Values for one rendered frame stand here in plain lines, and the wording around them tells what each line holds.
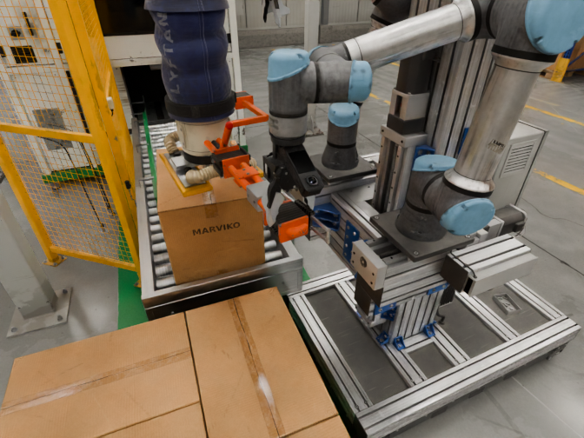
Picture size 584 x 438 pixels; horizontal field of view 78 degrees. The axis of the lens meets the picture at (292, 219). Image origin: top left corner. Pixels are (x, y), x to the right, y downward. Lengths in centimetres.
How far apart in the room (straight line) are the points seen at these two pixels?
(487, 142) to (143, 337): 130
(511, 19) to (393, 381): 141
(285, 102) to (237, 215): 85
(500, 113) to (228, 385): 111
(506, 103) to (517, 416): 159
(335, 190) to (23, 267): 171
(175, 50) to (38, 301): 180
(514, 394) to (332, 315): 94
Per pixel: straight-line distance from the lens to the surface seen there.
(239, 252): 159
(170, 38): 118
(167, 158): 143
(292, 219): 80
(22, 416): 153
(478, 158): 91
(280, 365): 137
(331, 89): 70
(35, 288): 250
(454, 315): 212
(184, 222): 146
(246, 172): 101
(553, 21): 84
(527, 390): 226
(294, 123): 71
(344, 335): 188
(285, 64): 68
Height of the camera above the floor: 169
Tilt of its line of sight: 35 degrees down
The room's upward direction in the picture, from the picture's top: straight up
